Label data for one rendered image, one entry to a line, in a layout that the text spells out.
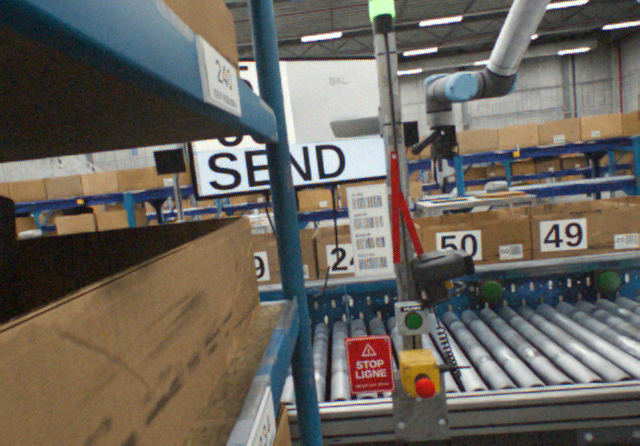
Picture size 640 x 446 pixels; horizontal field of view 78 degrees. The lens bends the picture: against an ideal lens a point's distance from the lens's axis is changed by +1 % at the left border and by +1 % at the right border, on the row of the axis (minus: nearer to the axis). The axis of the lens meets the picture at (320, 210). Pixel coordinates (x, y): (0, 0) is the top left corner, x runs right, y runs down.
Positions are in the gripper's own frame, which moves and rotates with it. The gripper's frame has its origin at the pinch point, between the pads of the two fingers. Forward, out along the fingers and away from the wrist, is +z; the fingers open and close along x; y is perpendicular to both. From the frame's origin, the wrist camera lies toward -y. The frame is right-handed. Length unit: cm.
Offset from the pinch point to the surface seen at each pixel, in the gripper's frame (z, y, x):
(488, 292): 38.6, 11.3, -15.1
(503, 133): 17, 222, 447
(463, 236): 20.5, 7.0, -5.0
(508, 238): 23.0, 23.0, -5.5
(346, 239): 17.1, -35.6, -3.6
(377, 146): -18, -27, -47
